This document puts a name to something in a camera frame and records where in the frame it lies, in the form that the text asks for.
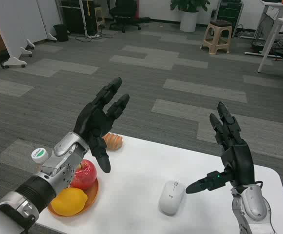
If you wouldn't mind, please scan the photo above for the large white rolling partition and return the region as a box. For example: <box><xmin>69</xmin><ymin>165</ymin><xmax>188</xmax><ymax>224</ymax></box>
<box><xmin>0</xmin><ymin>0</ymin><xmax>36</xmax><ymax>69</ymax></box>

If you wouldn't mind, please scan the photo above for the clear bottle green-white cap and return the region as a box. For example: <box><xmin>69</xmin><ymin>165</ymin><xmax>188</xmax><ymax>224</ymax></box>
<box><xmin>31</xmin><ymin>147</ymin><xmax>49</xmax><ymax>173</ymax></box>

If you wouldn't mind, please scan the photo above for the black waste bin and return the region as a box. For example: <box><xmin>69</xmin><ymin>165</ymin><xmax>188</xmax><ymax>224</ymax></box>
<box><xmin>53</xmin><ymin>23</ymin><xmax>69</xmax><ymax>42</ymax></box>

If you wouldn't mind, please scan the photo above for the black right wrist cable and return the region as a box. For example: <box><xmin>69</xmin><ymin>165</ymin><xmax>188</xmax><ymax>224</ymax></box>
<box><xmin>253</xmin><ymin>180</ymin><xmax>264</xmax><ymax>193</ymax></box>

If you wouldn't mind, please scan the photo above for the red apple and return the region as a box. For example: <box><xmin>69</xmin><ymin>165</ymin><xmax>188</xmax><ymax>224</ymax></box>
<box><xmin>69</xmin><ymin>159</ymin><xmax>98</xmax><ymax>191</ymax></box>

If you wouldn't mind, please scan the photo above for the white computer mouse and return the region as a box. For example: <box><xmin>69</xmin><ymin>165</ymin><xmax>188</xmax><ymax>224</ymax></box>
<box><xmin>158</xmin><ymin>180</ymin><xmax>186</xmax><ymax>216</ymax></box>

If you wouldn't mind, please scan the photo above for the white plant pot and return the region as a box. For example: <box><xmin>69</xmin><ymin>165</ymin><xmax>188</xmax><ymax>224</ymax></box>
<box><xmin>179</xmin><ymin>11</ymin><xmax>200</xmax><ymax>33</ymax></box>

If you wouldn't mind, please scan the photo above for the beige stool brown seat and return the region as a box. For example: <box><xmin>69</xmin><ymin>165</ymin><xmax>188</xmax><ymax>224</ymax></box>
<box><xmin>201</xmin><ymin>19</ymin><xmax>232</xmax><ymax>55</ymax></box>

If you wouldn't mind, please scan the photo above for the narrow tan stool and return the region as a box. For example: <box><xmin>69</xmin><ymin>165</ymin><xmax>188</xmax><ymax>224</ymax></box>
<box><xmin>94</xmin><ymin>4</ymin><xmax>106</xmax><ymax>31</ymax></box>

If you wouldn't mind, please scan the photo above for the green potted plant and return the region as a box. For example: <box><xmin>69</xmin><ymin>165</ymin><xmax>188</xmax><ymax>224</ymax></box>
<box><xmin>170</xmin><ymin>0</ymin><xmax>211</xmax><ymax>13</ymax></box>

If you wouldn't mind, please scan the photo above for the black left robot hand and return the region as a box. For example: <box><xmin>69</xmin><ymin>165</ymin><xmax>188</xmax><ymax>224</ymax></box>
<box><xmin>73</xmin><ymin>77</ymin><xmax>130</xmax><ymax>174</ymax></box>

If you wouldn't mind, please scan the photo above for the black computer tower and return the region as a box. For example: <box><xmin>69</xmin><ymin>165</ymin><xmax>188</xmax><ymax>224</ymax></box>
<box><xmin>61</xmin><ymin>0</ymin><xmax>98</xmax><ymax>35</ymax></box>

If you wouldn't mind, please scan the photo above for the black green server rack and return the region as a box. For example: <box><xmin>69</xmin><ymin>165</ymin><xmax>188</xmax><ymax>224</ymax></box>
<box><xmin>215</xmin><ymin>0</ymin><xmax>244</xmax><ymax>37</ymax></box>

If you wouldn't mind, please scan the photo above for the black office chair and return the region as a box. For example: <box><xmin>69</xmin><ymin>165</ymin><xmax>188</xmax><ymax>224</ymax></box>
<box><xmin>108</xmin><ymin>0</ymin><xmax>151</xmax><ymax>34</ymax></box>

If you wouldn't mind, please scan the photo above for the yellow lemon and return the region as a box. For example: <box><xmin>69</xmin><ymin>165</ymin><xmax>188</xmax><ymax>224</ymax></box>
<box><xmin>51</xmin><ymin>187</ymin><xmax>88</xmax><ymax>217</ymax></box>

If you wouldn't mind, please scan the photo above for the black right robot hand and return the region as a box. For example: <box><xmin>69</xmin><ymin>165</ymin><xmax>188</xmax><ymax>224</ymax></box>
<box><xmin>185</xmin><ymin>101</ymin><xmax>256</xmax><ymax>195</ymax></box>

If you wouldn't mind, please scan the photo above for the ridged brown bread loaf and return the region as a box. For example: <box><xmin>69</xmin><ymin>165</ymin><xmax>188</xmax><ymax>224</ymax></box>
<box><xmin>101</xmin><ymin>132</ymin><xmax>124</xmax><ymax>150</ymax></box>

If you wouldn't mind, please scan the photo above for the orange round plate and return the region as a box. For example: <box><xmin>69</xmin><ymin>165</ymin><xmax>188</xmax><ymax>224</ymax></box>
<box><xmin>46</xmin><ymin>177</ymin><xmax>100</xmax><ymax>217</ymax></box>

